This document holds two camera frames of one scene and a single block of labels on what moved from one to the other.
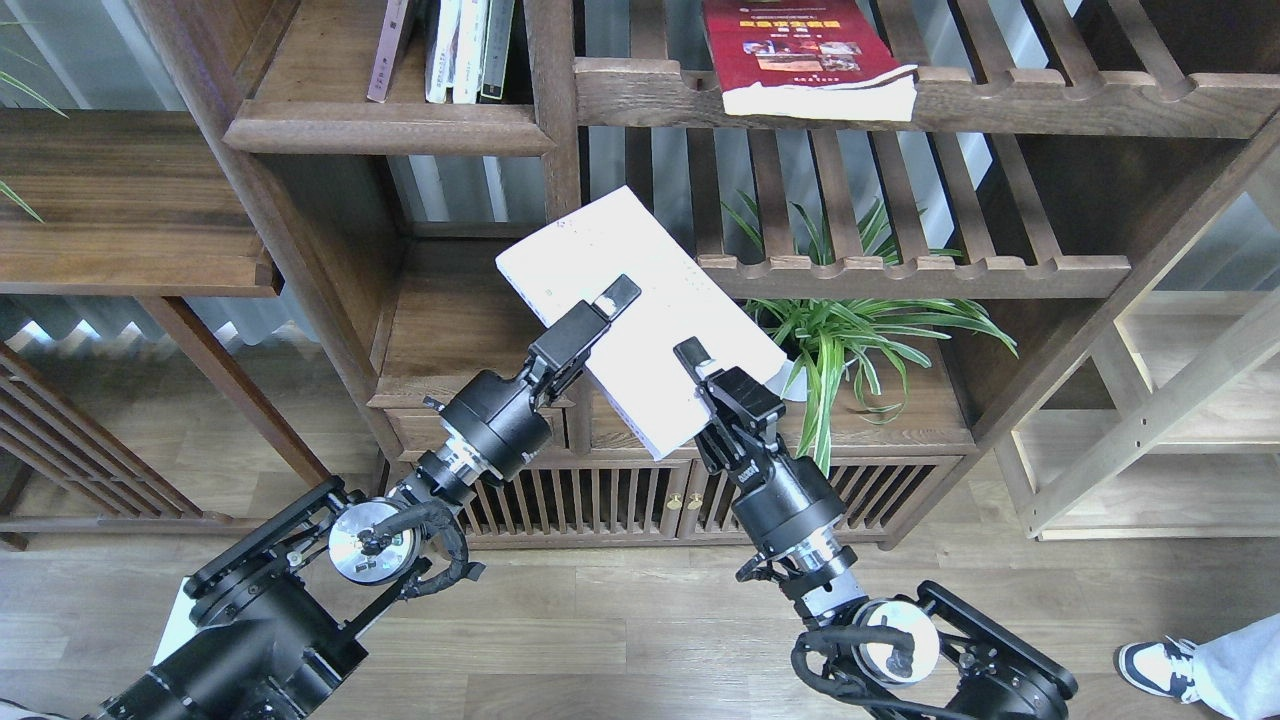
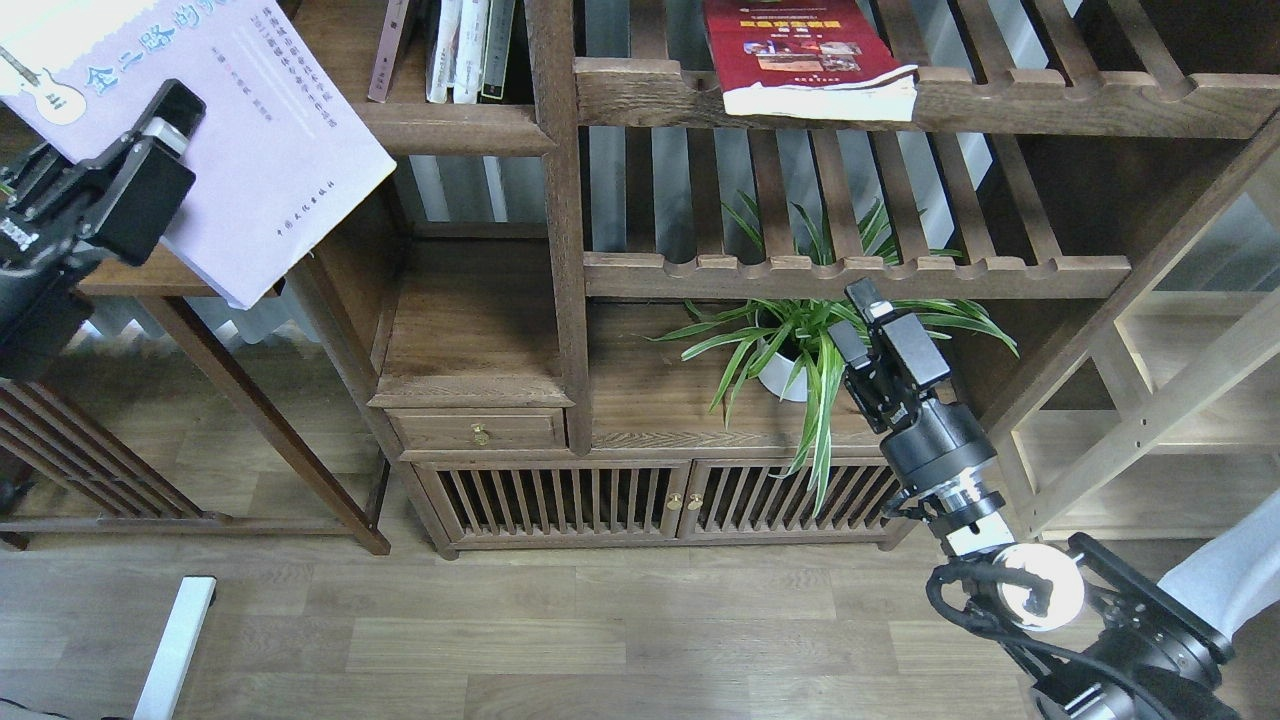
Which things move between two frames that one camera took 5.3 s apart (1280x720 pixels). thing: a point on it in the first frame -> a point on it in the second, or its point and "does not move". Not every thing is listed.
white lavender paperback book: x=635 y=366 -> x=282 y=148
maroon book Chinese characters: x=393 y=19 does not move
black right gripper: x=786 y=500 -> x=925 y=439
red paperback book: x=804 y=59 does not move
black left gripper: x=507 y=421 -> x=57 y=207
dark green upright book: x=500 y=13 does not move
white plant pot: x=798 y=390 does not move
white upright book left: x=443 y=52 does not move
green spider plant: x=839 y=336 does not move
